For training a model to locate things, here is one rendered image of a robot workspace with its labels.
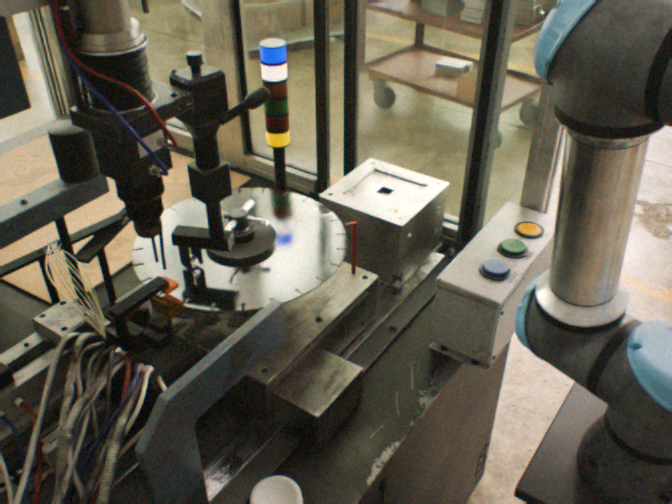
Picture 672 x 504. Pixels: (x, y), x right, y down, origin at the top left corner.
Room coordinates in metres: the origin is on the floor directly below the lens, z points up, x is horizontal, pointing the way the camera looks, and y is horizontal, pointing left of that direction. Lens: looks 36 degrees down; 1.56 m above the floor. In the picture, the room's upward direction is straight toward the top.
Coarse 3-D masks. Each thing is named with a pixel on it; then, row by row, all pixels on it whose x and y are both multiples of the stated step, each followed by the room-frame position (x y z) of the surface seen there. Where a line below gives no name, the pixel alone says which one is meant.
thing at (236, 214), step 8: (240, 208) 0.88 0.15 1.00; (248, 208) 0.89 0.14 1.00; (224, 216) 0.87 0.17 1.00; (232, 216) 0.86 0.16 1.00; (240, 216) 0.86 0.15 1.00; (248, 216) 0.86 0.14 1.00; (232, 224) 0.84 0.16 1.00; (240, 224) 0.85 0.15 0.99; (248, 224) 0.87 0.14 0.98; (256, 224) 0.86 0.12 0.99; (264, 224) 0.85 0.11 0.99; (240, 232) 0.86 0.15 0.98
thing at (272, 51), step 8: (264, 40) 1.18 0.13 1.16; (272, 40) 1.18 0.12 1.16; (280, 40) 1.18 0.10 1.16; (264, 48) 1.15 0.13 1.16; (272, 48) 1.15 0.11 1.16; (280, 48) 1.15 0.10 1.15; (264, 56) 1.15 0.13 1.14; (272, 56) 1.15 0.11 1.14; (280, 56) 1.15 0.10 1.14; (272, 64) 1.15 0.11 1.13
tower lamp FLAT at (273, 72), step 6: (264, 66) 1.15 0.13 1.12; (270, 66) 1.15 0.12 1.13; (276, 66) 1.15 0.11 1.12; (282, 66) 1.16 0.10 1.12; (264, 72) 1.16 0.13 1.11; (270, 72) 1.15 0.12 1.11; (276, 72) 1.15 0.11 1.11; (282, 72) 1.16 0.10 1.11; (264, 78) 1.16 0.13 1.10; (270, 78) 1.15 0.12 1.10; (276, 78) 1.15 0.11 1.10; (282, 78) 1.15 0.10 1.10
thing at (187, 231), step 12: (216, 204) 0.79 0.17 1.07; (216, 216) 0.78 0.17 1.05; (180, 228) 0.81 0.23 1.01; (192, 228) 0.81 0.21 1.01; (204, 228) 0.81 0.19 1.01; (216, 228) 0.78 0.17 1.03; (180, 240) 0.79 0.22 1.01; (192, 240) 0.79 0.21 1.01; (204, 240) 0.78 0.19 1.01; (216, 240) 0.78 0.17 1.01; (228, 240) 0.78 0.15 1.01; (180, 252) 0.80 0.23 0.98; (192, 252) 0.81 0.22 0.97
